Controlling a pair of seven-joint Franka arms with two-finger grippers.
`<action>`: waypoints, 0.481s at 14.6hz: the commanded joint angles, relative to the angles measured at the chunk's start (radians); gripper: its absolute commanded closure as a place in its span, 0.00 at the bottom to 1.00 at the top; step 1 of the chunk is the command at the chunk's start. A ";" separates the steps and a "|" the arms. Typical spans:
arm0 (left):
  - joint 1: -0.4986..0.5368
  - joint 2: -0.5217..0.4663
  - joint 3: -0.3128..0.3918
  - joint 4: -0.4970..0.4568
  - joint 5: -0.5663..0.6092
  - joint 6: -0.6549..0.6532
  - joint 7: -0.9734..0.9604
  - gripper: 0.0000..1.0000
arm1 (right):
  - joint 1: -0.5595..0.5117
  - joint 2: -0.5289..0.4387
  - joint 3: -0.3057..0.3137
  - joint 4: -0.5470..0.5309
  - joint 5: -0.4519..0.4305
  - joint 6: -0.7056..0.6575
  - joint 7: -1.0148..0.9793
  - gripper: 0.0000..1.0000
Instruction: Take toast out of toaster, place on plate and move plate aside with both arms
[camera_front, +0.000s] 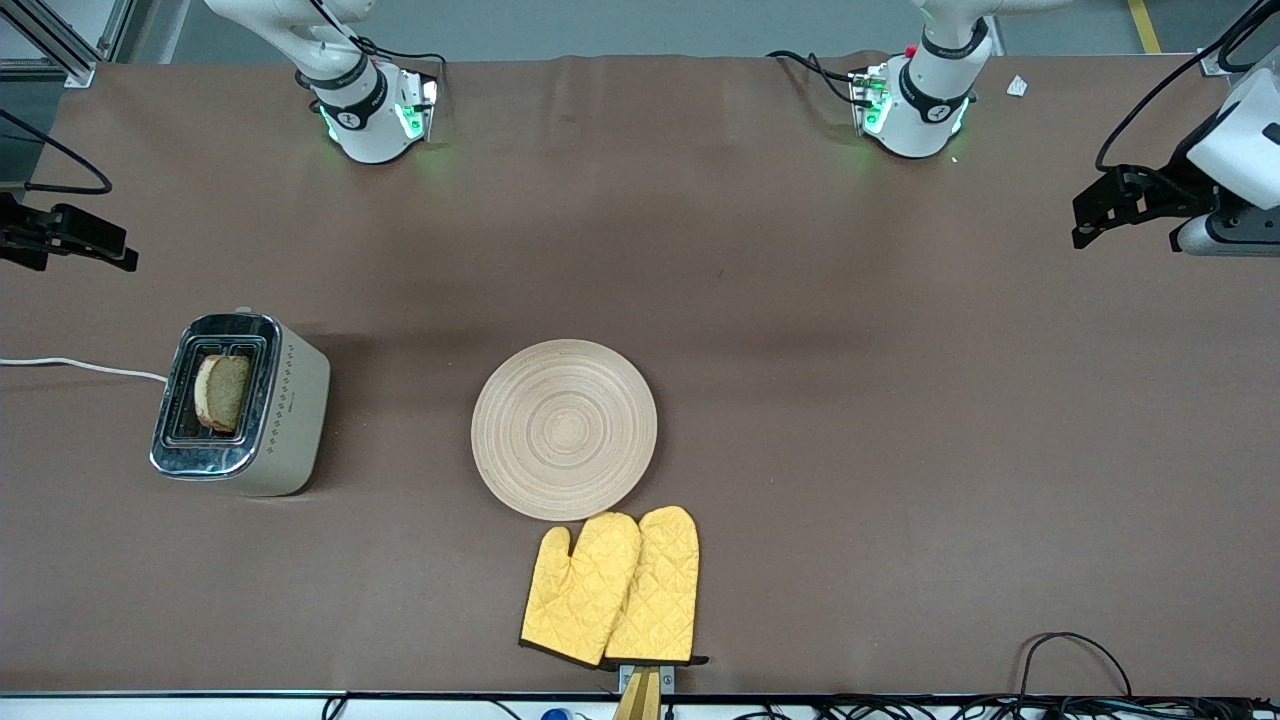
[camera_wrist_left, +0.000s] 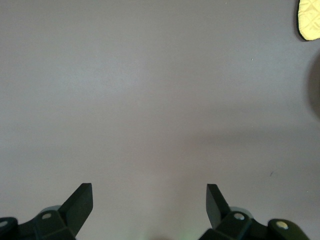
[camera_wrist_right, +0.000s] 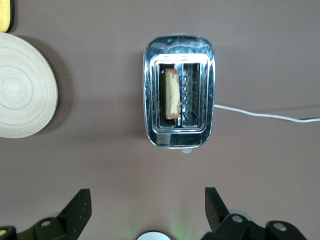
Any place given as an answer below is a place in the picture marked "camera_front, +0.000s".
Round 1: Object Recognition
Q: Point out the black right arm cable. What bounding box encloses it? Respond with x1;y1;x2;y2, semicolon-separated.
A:
0;107;113;197

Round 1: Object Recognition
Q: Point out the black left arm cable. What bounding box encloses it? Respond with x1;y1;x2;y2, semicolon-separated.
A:
1096;0;1280;173

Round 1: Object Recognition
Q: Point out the aluminium profile frame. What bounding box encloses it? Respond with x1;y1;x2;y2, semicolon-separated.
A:
0;0;133;89

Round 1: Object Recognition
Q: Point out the black cable loop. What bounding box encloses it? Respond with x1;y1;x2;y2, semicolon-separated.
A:
1017;631;1134;699

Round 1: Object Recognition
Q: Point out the black left base cable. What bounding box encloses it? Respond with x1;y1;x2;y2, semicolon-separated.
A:
766;49;863;105

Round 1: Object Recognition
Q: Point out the black cable bundle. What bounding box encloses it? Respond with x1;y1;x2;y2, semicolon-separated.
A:
660;696;1280;720

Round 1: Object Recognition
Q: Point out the brown toast slice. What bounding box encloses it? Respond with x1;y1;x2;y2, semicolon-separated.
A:
193;353;253;434

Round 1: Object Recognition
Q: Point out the yellow quilted oven mitt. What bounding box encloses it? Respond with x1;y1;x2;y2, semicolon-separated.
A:
603;505;709;666
519;512;642;669

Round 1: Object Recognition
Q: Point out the cream and chrome toaster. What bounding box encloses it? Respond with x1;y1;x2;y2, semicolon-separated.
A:
150;312;332;498

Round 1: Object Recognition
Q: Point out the round wooden plate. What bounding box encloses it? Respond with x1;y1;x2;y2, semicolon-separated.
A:
471;339;659;522

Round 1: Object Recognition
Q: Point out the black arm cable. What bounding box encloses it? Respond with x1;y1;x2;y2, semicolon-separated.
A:
0;107;113;197
1096;0;1280;173

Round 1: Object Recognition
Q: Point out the wooden stick with metal bracket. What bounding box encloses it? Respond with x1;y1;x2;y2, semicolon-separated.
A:
612;663;677;720

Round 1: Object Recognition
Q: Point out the white toaster power cable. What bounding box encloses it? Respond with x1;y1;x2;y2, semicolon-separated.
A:
0;357;169;384

